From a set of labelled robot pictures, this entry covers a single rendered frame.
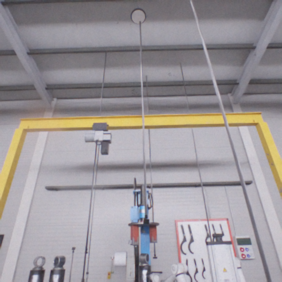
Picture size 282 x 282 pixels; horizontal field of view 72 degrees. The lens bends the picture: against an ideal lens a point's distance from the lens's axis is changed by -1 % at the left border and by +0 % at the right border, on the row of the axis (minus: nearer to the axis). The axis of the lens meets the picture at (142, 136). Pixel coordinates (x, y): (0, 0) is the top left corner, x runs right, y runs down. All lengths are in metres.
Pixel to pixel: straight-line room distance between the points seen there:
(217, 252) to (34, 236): 4.98
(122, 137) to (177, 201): 2.77
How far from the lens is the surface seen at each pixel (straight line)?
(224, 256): 3.12
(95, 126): 4.26
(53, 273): 3.74
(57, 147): 7.29
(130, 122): 4.31
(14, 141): 4.78
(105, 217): 6.10
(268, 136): 4.75
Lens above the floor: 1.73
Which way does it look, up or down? 30 degrees up
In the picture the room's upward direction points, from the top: 2 degrees counter-clockwise
